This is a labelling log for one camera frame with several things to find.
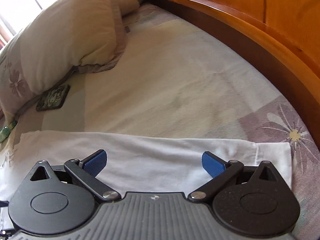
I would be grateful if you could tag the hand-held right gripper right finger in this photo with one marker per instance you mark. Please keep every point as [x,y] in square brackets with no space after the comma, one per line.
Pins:
[212,165]

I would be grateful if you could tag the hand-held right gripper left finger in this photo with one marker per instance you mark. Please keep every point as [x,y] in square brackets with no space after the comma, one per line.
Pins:
[96,163]

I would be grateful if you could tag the white printed t-shirt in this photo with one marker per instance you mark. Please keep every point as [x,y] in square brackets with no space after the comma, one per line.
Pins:
[150,150]

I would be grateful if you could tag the green glass bottle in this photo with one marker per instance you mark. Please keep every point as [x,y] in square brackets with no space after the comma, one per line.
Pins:
[6,131]

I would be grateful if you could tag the floral pillow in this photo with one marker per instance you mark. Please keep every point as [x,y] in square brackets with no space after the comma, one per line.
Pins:
[70,30]

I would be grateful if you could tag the wooden headboard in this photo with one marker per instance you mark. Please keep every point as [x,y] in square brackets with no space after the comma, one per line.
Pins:
[250,17]

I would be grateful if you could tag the patterned curtain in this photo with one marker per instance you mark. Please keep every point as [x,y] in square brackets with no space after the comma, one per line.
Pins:
[3,37]

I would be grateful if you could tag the bright window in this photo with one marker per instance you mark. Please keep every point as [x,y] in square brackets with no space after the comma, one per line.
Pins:
[20,2]

